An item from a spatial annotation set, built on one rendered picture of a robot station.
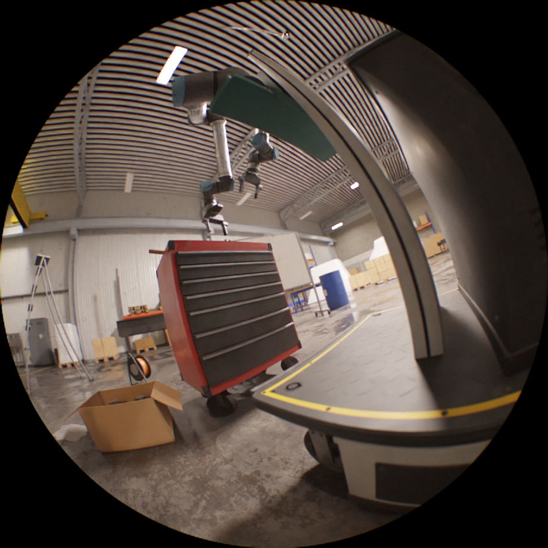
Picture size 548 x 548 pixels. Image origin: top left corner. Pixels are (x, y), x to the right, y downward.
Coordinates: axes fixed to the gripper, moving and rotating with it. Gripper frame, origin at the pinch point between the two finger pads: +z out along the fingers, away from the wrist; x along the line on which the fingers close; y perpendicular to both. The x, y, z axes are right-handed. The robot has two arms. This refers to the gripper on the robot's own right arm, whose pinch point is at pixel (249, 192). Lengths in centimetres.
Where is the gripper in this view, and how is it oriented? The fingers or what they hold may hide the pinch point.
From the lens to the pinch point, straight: 125.2
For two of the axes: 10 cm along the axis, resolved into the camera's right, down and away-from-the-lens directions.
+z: -1.0, 9.9, 0.1
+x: 6.6, 0.6, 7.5
